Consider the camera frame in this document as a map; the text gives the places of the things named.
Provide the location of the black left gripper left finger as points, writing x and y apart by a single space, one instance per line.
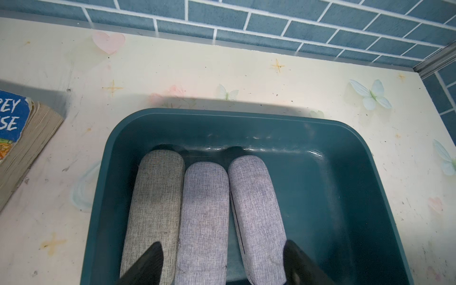
147 270

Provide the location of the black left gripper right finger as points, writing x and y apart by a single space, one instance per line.
300 269

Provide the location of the lilac fabric glasses case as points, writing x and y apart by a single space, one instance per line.
202 255
259 225

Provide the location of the grey fabric glasses case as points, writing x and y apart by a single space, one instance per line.
155 211

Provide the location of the teal plastic storage box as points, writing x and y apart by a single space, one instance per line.
330 195

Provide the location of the blue paperback book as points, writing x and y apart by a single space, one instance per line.
27 126

